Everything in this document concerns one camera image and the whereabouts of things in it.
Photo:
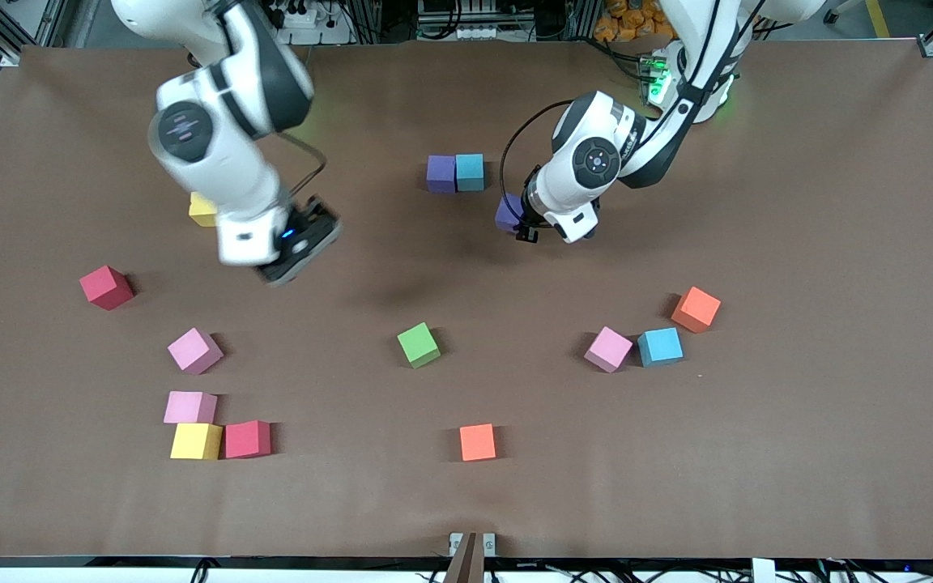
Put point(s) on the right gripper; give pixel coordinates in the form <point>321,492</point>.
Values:
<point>304,214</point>

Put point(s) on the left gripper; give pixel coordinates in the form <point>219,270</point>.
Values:
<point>528,215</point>

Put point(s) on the purple foam cube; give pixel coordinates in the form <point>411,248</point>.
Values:
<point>440,172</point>
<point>507,212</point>

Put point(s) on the blue foam cube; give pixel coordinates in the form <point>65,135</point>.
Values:
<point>660,346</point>
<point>470,172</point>

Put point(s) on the pink foam cube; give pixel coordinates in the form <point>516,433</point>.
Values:
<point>193,351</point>
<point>189,407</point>
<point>607,350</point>

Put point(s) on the red foam cube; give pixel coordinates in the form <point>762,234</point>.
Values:
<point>246,440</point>
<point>106,287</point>

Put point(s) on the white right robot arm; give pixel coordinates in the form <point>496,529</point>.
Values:
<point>232,170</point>

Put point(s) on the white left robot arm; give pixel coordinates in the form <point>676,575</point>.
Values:
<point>580,121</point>

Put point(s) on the yellow foam cube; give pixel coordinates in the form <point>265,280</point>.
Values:
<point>195,442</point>
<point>201,212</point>

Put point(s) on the orange foam cube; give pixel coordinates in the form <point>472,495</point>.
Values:
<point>696,310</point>
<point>477,443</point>

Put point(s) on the green foam cube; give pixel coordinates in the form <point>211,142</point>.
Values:
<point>418,345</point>

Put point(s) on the orange plastic bag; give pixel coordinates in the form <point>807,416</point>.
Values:
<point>620,24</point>

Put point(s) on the white power strip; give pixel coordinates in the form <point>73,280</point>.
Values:
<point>300,16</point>
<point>466,34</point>

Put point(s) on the brown table cover sheet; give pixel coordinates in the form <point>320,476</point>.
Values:
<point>798,453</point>

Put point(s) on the small white block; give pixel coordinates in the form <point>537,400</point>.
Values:
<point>764,571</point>

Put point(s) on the metal mount bracket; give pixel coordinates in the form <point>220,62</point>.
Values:
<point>455,542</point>

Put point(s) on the brown mount strut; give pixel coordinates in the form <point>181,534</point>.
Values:
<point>466,563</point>

